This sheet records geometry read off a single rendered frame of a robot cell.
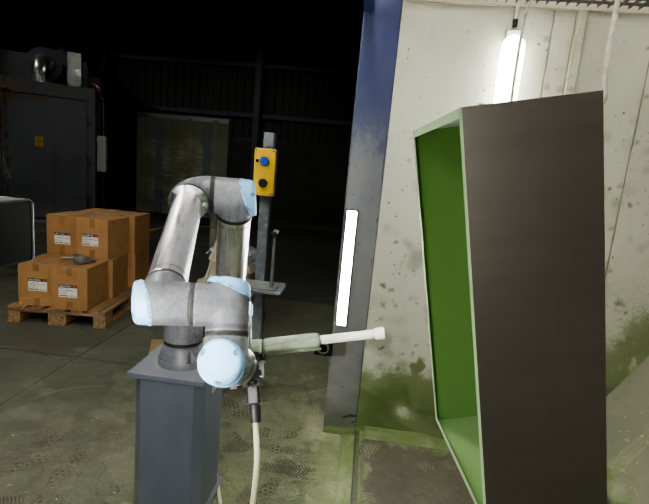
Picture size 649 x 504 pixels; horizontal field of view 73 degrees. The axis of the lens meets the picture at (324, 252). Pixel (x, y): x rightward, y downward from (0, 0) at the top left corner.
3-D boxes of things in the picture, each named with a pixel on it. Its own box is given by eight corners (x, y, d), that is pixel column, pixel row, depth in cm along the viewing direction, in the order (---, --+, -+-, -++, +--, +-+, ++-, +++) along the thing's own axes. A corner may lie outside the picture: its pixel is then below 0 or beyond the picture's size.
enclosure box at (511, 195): (517, 411, 188) (504, 120, 168) (607, 518, 129) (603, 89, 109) (435, 419, 188) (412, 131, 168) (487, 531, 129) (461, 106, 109)
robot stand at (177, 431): (124, 520, 178) (126, 372, 167) (159, 470, 208) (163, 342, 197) (198, 532, 176) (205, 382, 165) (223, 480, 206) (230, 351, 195)
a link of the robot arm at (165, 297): (173, 167, 140) (123, 292, 83) (214, 170, 142) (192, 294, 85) (174, 200, 146) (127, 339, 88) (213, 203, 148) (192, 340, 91)
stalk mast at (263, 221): (258, 399, 281) (276, 133, 252) (255, 403, 275) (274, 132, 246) (249, 397, 281) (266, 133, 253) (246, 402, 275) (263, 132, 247)
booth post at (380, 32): (325, 415, 269) (365, 11, 229) (355, 419, 267) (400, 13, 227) (322, 432, 251) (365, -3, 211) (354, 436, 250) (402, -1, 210)
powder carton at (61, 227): (73, 246, 440) (73, 210, 434) (101, 249, 438) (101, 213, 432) (47, 253, 402) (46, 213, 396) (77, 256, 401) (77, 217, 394)
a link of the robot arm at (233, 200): (209, 316, 190) (211, 165, 142) (250, 317, 194) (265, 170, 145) (206, 346, 179) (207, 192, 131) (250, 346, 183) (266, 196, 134)
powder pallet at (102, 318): (81, 285, 486) (81, 272, 483) (155, 291, 489) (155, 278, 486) (7, 321, 368) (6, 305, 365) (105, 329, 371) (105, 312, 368)
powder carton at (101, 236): (100, 250, 436) (100, 213, 430) (129, 253, 434) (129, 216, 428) (76, 257, 399) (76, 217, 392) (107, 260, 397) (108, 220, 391)
